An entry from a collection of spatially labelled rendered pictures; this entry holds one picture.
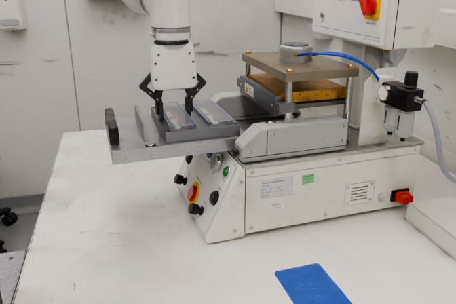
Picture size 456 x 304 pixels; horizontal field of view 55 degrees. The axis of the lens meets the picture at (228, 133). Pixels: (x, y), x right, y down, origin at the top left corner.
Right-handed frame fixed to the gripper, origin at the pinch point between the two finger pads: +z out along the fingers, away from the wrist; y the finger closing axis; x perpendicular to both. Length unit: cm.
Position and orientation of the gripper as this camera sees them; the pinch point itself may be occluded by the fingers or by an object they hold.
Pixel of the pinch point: (174, 108)
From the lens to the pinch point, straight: 101.4
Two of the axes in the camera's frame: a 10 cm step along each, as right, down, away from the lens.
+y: 9.5, -1.0, 2.9
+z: 0.0, 9.4, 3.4
